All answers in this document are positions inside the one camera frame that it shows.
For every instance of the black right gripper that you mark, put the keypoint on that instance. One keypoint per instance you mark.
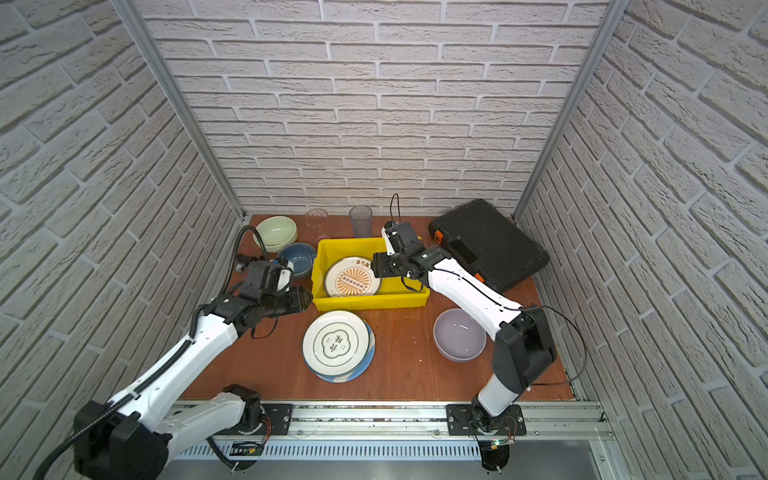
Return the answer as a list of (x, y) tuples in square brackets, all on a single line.
[(382, 267)]

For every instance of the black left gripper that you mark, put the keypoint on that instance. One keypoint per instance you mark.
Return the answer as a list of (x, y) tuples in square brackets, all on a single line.
[(305, 296)]

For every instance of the white plate orange sunburst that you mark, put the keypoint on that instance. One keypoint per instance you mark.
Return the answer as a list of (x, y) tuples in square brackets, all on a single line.
[(351, 276)]

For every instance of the white plate green quatrefoil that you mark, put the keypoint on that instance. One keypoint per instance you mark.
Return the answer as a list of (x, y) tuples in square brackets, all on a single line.
[(336, 343)]

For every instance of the blue white striped plate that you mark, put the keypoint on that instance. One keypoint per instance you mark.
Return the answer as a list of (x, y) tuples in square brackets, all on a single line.
[(367, 354)]

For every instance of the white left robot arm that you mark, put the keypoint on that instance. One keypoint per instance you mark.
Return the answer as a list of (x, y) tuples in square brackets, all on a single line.
[(132, 436)]

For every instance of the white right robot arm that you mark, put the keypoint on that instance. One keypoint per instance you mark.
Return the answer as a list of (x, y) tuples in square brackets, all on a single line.
[(523, 342)]

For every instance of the yellow plastic bin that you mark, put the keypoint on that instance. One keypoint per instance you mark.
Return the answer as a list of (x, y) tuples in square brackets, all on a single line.
[(393, 293)]

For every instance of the dark blue ceramic bowl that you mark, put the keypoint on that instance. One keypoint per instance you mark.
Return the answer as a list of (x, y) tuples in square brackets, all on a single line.
[(301, 256)]

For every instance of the grey translucent plastic cup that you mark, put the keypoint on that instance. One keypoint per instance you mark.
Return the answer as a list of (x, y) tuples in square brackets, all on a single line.
[(361, 218)]

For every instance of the light green ceramic bowl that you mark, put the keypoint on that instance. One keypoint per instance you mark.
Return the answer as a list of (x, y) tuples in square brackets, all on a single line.
[(277, 232)]

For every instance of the pink translucent plastic cup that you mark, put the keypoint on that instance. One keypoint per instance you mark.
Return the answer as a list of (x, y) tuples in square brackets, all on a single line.
[(317, 222)]

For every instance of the black plastic tool case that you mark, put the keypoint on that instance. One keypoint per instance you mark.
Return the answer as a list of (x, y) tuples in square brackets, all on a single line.
[(488, 245)]

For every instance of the lavender ceramic bowl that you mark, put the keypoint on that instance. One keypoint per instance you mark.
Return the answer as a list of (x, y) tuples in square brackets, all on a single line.
[(457, 336)]

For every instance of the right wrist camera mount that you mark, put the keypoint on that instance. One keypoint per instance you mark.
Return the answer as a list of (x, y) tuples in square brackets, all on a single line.
[(402, 239)]

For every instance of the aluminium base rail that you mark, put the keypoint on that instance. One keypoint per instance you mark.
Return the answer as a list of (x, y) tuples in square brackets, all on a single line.
[(368, 431)]

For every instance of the aluminium frame post left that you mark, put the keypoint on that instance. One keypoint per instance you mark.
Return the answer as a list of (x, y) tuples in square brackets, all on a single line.
[(149, 48)]

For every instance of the aluminium frame post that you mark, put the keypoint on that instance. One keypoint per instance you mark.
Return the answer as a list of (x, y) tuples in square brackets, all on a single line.
[(592, 58), (149, 48)]

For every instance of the aluminium frame post right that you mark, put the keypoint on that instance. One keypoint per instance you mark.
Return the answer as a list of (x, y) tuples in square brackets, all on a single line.
[(592, 58)]

